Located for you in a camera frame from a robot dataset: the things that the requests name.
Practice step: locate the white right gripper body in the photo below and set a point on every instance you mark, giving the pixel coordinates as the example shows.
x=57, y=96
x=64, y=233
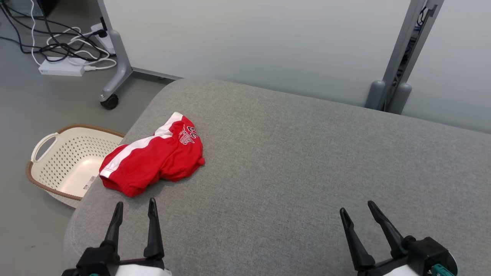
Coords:
x=387, y=268

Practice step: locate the teal right camera connector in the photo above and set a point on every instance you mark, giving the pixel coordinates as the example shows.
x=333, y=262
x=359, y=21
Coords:
x=441, y=270

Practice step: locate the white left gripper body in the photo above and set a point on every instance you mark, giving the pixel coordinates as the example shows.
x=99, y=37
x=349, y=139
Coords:
x=142, y=268

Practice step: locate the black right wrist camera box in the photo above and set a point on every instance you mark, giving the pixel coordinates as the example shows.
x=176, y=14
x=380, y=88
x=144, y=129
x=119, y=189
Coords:
x=429, y=253

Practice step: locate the white power strip with plug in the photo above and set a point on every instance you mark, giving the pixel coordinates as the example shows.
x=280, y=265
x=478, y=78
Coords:
x=104, y=38

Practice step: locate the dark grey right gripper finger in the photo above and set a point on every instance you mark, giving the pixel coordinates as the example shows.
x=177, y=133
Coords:
x=358, y=245
x=389, y=230

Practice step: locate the white flat power strip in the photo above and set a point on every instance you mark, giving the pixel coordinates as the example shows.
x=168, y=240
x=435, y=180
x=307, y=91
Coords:
x=61, y=68

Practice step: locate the grey partition post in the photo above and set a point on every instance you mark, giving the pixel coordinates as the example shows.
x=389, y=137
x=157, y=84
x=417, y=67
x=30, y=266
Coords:
x=402, y=57

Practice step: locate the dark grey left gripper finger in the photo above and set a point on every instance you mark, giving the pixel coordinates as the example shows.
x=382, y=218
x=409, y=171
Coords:
x=114, y=226
x=154, y=230

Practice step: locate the beige perforated laundry basket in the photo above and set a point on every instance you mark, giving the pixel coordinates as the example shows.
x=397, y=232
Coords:
x=65, y=161

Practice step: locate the red white-striped shorts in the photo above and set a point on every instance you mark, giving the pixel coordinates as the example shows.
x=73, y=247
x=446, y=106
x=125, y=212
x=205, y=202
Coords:
x=161, y=157

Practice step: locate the grey partition leg with caster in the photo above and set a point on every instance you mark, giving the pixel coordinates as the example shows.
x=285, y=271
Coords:
x=121, y=65

